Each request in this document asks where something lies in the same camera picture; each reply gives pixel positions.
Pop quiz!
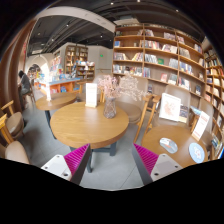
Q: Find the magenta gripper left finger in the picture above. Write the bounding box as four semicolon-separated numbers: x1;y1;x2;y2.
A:
42;144;91;185

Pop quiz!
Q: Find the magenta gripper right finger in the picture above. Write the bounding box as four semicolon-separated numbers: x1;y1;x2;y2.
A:
132;144;182;185

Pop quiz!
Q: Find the grey computer mouse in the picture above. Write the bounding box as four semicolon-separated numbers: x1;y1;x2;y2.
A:
159;138;178;154

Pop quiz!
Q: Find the round blue mouse pad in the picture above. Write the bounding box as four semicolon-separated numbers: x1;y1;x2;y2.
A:
189;143;205;163

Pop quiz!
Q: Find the round wooden centre table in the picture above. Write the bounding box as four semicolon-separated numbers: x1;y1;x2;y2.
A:
49;101;130;173

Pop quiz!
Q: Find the round wooden table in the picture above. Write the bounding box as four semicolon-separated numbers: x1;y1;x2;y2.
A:
49;101;130;173
141;125;208;168
35;91;79;140

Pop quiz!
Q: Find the round wooden right table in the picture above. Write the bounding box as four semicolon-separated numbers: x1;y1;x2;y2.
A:
141;125;208;168

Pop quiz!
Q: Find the wooden chair behind centre table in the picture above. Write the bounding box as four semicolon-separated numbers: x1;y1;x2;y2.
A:
116;93;158;140

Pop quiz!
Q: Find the white framed picture board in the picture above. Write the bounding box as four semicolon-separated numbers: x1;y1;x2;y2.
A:
159;93;181;121

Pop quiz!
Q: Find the round wooden back table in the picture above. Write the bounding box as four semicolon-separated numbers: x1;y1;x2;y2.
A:
35;91;79;140

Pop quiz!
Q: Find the white sign on right table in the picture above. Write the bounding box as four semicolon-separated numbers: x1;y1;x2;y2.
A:
192;112;210;141

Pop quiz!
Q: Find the beige cushioned chair left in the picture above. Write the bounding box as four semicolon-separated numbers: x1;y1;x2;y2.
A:
0;101;24;140

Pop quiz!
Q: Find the orange blue display counter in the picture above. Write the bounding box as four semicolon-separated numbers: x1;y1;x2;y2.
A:
38;77;82;102

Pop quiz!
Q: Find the white standing sign card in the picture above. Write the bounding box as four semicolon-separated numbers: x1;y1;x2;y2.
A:
86;83;97;107

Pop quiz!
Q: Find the glass vase with dried flowers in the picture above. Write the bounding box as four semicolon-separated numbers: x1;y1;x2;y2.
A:
97;75;146;118

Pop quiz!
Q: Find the seated person in background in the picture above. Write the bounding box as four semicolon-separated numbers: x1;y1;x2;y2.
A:
18;70;30;108

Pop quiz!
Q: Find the tall wooden bookshelf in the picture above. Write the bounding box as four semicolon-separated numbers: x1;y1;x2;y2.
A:
112;24;205;100

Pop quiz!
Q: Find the far wooden bookshelf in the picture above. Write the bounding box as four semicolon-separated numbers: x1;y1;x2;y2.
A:
65;45;88;78

